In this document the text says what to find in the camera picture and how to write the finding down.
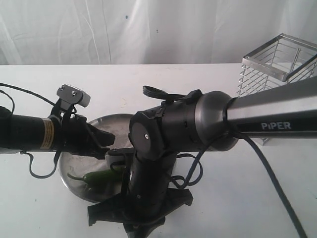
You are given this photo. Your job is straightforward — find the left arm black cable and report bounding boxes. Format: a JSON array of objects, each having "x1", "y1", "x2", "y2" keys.
[{"x1": 0, "y1": 83, "x2": 62, "y2": 179}]

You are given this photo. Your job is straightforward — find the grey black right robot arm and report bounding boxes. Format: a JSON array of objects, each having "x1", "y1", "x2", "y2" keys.
[{"x1": 88, "y1": 77, "x2": 317, "y2": 238}]

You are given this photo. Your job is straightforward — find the chrome wire utensil basket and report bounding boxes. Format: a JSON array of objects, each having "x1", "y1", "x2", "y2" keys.
[{"x1": 224, "y1": 34, "x2": 317, "y2": 139}]

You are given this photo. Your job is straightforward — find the green chili pepper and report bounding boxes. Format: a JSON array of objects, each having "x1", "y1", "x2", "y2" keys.
[{"x1": 67, "y1": 169, "x2": 123, "y2": 185}]

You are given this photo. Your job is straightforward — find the white backdrop curtain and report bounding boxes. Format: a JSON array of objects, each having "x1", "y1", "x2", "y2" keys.
[{"x1": 0, "y1": 0, "x2": 317, "y2": 65}]

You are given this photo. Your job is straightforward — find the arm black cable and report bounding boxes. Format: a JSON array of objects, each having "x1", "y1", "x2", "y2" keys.
[
  {"x1": 142, "y1": 85, "x2": 317, "y2": 238},
  {"x1": 0, "y1": 83, "x2": 62, "y2": 179}
]

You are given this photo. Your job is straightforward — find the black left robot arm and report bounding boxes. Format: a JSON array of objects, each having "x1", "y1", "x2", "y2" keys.
[{"x1": 0, "y1": 99, "x2": 115, "y2": 159}]

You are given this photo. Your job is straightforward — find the round steel plate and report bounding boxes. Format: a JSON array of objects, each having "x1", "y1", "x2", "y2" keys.
[{"x1": 59, "y1": 114, "x2": 133, "y2": 203}]

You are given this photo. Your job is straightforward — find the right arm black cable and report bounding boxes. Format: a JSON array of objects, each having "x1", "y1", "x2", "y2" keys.
[{"x1": 142, "y1": 85, "x2": 317, "y2": 238}]

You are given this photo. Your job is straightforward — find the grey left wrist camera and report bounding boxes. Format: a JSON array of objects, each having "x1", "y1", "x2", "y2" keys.
[{"x1": 56, "y1": 84, "x2": 91, "y2": 110}]

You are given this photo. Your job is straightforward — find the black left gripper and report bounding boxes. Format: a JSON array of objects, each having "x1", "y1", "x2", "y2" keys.
[{"x1": 49, "y1": 99, "x2": 115, "y2": 160}]

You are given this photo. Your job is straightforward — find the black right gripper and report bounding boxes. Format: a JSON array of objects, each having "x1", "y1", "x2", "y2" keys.
[{"x1": 87, "y1": 188, "x2": 193, "y2": 238}]

